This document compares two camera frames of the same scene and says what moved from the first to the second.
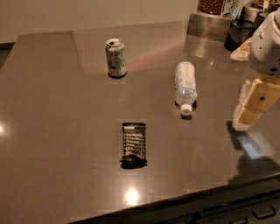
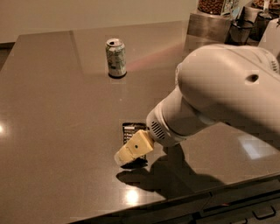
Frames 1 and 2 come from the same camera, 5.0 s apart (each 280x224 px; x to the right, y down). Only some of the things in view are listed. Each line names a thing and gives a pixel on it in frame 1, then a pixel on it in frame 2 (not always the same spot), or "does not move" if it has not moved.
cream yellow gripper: (266, 52) → (161, 131)
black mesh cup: (240, 31) does not move
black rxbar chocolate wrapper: (134, 145) does not move
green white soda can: (115, 58) does not move
